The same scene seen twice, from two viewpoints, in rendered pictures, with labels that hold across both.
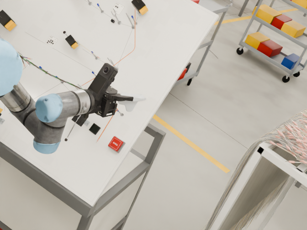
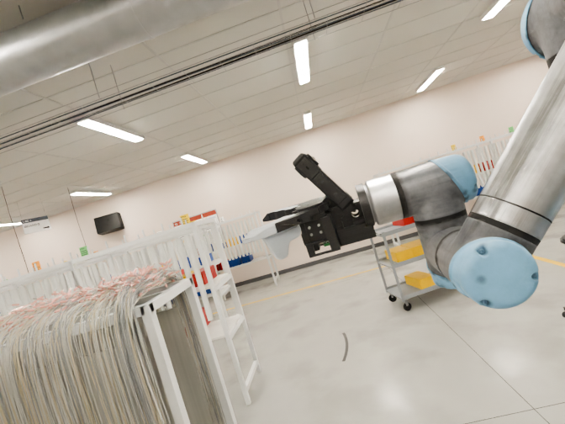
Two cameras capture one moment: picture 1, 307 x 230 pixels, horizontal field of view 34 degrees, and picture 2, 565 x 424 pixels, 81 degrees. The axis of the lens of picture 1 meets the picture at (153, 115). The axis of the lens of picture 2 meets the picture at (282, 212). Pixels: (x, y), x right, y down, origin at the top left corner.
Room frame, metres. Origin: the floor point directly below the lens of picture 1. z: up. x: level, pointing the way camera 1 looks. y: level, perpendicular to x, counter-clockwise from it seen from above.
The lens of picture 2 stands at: (1.60, 0.66, 1.59)
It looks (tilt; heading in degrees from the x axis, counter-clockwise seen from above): 0 degrees down; 250
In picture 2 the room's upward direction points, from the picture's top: 17 degrees counter-clockwise
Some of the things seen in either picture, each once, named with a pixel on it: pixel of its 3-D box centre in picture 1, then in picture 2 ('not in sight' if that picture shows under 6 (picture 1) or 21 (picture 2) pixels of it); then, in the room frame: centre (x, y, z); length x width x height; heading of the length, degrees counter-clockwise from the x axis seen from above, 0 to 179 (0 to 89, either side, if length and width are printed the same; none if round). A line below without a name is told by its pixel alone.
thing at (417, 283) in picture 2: not in sight; (410, 257); (-1.10, -2.76, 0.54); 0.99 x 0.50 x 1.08; 165
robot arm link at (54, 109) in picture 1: (56, 107); (431, 188); (1.21, 0.26, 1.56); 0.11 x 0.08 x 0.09; 148
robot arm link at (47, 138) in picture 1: (45, 130); (452, 250); (1.22, 0.28, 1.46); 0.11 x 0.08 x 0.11; 58
